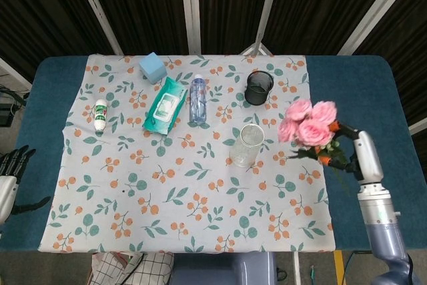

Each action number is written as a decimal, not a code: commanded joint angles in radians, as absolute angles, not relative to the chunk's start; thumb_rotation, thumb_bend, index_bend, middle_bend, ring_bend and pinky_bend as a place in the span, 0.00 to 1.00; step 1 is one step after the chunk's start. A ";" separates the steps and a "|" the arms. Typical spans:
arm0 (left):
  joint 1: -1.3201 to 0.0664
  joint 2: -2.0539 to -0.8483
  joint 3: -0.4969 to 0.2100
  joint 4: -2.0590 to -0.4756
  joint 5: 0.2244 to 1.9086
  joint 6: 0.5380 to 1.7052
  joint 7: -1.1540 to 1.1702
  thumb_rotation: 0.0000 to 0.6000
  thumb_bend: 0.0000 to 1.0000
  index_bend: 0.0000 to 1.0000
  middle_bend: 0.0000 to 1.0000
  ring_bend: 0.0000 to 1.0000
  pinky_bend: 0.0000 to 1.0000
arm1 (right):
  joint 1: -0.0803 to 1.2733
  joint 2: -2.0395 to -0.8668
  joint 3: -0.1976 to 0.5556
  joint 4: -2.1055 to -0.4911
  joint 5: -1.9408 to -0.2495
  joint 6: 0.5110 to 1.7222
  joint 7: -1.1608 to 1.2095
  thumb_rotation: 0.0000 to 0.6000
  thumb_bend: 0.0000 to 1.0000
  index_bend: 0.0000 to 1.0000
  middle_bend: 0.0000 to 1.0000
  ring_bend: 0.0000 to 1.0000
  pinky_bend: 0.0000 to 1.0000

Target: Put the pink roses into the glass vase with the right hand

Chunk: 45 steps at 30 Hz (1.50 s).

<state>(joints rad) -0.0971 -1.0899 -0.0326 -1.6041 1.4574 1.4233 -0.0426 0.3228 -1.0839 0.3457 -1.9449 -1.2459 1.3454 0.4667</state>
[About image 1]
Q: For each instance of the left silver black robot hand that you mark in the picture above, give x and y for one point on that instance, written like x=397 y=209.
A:
x=8 y=188

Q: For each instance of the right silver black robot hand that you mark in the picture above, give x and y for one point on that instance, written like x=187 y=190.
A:
x=368 y=158

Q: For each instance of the pink artificial rose bouquet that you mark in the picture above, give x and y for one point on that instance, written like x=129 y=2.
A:
x=310 y=128

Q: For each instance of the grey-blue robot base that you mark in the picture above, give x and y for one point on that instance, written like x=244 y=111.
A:
x=223 y=270

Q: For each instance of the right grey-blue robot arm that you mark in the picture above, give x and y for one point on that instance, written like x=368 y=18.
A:
x=383 y=225

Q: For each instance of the clear textured glass vase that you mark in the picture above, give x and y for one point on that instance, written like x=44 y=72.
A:
x=247 y=151

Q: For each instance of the teal fabric table cover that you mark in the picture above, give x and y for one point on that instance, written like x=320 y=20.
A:
x=367 y=104

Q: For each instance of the black electronic equipment box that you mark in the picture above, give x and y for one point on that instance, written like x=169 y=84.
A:
x=6 y=111

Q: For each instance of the white bottle with green label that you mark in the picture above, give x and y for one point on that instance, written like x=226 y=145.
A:
x=100 y=115

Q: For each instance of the black mesh pen holder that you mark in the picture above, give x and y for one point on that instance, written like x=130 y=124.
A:
x=258 y=93

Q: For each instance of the black and white checked bag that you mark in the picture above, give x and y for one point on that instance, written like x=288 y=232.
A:
x=133 y=270

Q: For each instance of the grey tripod stand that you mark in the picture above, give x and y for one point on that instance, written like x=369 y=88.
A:
x=257 y=48

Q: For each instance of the fruit and leaf print tablecloth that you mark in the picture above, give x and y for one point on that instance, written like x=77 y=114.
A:
x=173 y=181

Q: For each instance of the green wet wipes pack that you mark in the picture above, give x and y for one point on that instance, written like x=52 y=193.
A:
x=165 y=106

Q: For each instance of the clear plastic water bottle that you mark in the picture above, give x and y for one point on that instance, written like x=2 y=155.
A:
x=198 y=101

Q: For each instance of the light blue cube box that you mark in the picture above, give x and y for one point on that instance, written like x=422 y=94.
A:
x=151 y=66

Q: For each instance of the white partition frame post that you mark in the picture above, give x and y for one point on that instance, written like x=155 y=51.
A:
x=96 y=8
x=191 y=8
x=370 y=11
x=267 y=1

